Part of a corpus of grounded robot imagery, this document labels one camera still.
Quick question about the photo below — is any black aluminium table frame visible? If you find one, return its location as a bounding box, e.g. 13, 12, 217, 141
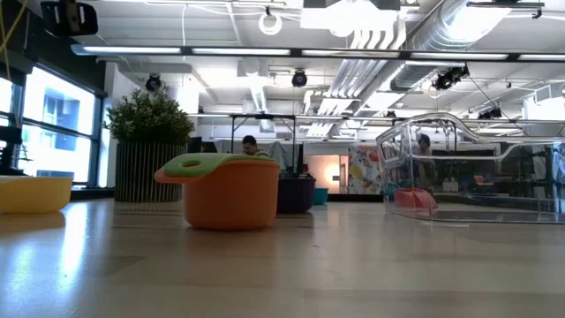
70, 187, 385, 203

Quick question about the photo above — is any person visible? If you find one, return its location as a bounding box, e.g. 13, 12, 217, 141
241, 134, 270, 158
412, 133, 436, 191

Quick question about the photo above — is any white hanging ring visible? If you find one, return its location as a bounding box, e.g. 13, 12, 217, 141
258, 4, 283, 36

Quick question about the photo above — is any green plastic measuring cup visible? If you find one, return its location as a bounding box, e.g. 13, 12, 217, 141
162, 152, 277, 178

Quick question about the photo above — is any white ceiling conduit bundle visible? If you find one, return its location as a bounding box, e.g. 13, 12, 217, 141
304, 12, 407, 139

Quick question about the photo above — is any yellow plastic measuring cup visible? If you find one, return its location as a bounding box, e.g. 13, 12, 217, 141
0, 175, 73, 215

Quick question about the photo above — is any silver air duct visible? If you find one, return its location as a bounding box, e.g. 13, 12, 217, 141
390, 0, 513, 92

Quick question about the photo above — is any orange plastic measuring cup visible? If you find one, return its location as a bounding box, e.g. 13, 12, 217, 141
154, 158, 282, 231

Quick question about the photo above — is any long ceiling light bar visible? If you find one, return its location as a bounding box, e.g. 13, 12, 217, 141
70, 42, 565, 62

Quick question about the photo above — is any black track spotlight cluster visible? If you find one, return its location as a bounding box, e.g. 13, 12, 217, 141
432, 64, 471, 92

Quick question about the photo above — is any green plant in ribbed pot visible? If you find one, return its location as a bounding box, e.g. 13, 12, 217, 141
105, 86, 195, 203

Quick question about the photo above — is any yellow hanging cable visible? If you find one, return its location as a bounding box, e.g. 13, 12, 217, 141
0, 0, 28, 81

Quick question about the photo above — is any purple plastic measuring cup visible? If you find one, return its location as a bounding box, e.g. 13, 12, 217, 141
276, 176, 317, 214

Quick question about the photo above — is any white ceiling unit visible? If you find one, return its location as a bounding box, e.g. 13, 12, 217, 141
299, 0, 402, 39

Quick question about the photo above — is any black stand by window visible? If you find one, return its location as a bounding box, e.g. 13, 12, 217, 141
0, 125, 34, 177

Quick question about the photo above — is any black metal rig frame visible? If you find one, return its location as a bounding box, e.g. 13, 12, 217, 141
229, 113, 298, 178

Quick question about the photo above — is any large window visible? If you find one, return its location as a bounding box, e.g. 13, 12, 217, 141
0, 65, 106, 186

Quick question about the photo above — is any colourful wall poster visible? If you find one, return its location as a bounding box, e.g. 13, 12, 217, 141
348, 145, 383, 194

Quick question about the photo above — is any clear plastic basket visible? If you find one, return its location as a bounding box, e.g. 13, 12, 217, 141
375, 112, 565, 225

